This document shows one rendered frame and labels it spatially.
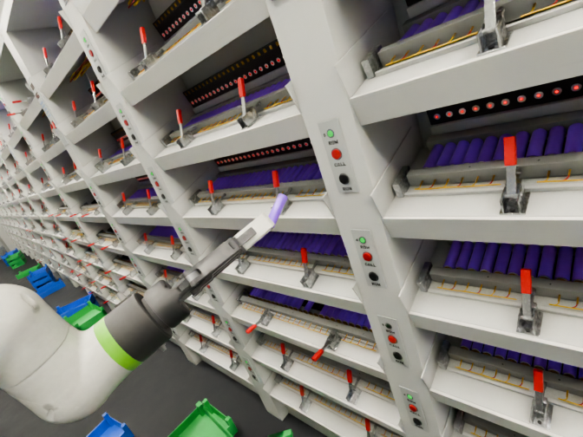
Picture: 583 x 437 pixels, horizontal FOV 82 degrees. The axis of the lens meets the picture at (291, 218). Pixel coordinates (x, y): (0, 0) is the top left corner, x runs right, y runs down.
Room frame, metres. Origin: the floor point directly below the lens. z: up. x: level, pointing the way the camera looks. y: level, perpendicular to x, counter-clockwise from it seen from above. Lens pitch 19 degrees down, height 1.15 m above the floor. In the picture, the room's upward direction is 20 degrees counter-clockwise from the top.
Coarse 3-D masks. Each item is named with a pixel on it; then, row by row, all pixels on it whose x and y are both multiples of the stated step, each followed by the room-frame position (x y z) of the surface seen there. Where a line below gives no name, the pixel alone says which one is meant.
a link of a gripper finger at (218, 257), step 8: (216, 248) 0.50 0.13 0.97; (224, 248) 0.50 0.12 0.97; (240, 248) 0.51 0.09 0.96; (208, 256) 0.49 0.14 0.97; (216, 256) 0.49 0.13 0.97; (224, 256) 0.49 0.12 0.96; (232, 256) 0.51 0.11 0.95; (200, 264) 0.48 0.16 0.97; (208, 264) 0.48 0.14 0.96; (216, 264) 0.48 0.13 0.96; (184, 272) 0.46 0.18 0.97; (200, 272) 0.47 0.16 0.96; (208, 272) 0.47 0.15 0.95; (192, 280) 0.46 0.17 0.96; (200, 280) 0.47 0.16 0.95
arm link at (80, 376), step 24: (72, 336) 0.42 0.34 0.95; (96, 336) 0.43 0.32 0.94; (48, 360) 0.39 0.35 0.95; (72, 360) 0.40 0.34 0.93; (96, 360) 0.41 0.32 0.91; (120, 360) 0.42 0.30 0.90; (24, 384) 0.37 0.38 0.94; (48, 384) 0.38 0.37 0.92; (72, 384) 0.39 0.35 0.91; (96, 384) 0.40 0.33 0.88; (48, 408) 0.37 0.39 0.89; (72, 408) 0.38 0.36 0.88; (96, 408) 0.40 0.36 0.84
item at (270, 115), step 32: (256, 64) 0.86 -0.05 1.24; (192, 96) 1.09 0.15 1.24; (224, 96) 0.99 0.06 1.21; (256, 96) 0.80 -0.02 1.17; (288, 96) 0.68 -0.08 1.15; (160, 128) 1.07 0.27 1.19; (192, 128) 0.95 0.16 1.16; (224, 128) 0.81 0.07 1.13; (256, 128) 0.66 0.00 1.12; (288, 128) 0.61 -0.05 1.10; (160, 160) 1.00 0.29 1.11; (192, 160) 0.89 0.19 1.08
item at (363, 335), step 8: (248, 304) 1.01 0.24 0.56; (256, 304) 0.97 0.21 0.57; (264, 304) 0.95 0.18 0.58; (272, 304) 0.93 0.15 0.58; (280, 312) 0.88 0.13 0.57; (288, 312) 0.86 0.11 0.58; (296, 312) 0.84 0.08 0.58; (304, 320) 0.81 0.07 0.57; (312, 320) 0.78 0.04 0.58; (320, 320) 0.77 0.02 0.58; (328, 320) 0.76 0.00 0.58; (328, 328) 0.74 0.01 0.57; (336, 328) 0.72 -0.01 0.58; (344, 328) 0.71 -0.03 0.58; (352, 328) 0.69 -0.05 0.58; (352, 336) 0.69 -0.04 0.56; (360, 336) 0.66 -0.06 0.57; (368, 336) 0.65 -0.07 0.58
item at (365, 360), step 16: (240, 288) 1.08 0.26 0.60; (224, 304) 1.02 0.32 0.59; (240, 304) 1.05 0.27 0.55; (240, 320) 0.99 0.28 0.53; (256, 320) 0.94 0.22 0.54; (272, 320) 0.90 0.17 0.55; (288, 320) 0.86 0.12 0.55; (288, 336) 0.81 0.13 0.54; (304, 336) 0.78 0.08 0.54; (320, 336) 0.75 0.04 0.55; (336, 352) 0.68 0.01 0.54; (352, 352) 0.66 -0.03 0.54; (368, 352) 0.64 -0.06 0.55; (368, 368) 0.61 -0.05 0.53
